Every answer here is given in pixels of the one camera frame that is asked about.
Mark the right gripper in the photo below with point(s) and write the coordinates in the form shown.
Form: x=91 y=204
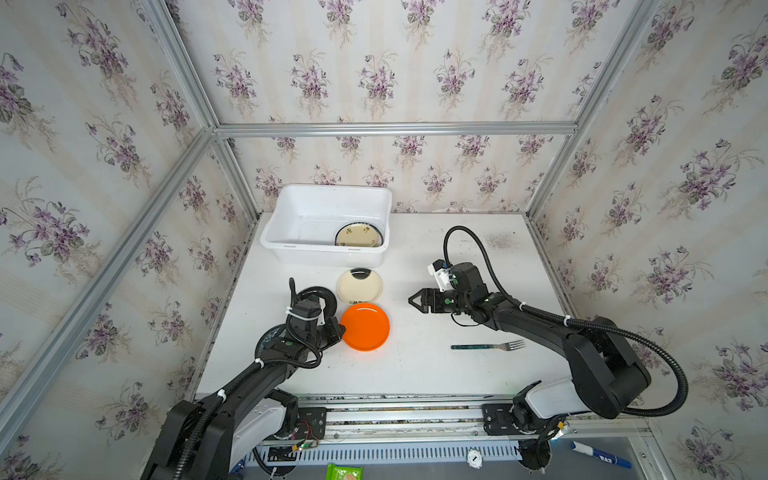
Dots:
x=433 y=300

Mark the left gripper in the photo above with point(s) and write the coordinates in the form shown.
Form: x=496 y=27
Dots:
x=327 y=330

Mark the orange plate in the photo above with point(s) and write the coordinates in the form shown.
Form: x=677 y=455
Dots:
x=367 y=327

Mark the cream plate with small motifs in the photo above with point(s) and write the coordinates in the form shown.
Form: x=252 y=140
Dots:
x=359 y=234

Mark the teal patterned plate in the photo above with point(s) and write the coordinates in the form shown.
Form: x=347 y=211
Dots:
x=267 y=338

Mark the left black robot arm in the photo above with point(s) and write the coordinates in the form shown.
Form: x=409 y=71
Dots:
x=198 y=438

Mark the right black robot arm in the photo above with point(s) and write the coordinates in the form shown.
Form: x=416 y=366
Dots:
x=606 y=375

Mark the white plastic bin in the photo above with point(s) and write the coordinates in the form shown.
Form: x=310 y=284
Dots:
x=306 y=218

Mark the black round plate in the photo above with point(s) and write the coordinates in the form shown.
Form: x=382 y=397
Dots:
x=330 y=304

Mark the cream plate with black patch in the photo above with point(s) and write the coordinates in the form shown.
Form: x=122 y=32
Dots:
x=359 y=285

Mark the green snack packet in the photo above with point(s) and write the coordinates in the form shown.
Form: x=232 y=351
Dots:
x=340 y=472

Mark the small round gauge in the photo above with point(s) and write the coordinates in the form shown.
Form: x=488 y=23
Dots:
x=474 y=459

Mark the blue white marker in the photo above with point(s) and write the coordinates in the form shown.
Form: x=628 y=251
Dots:
x=600 y=455

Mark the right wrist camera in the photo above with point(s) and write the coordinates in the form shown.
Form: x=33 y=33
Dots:
x=443 y=274

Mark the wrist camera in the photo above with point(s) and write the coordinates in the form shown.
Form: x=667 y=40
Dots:
x=306 y=310
x=443 y=274

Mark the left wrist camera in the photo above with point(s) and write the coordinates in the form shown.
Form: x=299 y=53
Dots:
x=306 y=310

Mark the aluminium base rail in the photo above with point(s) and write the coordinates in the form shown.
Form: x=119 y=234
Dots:
x=389 y=433

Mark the fork with green handle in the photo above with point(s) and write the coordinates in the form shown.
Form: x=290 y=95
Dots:
x=505 y=346

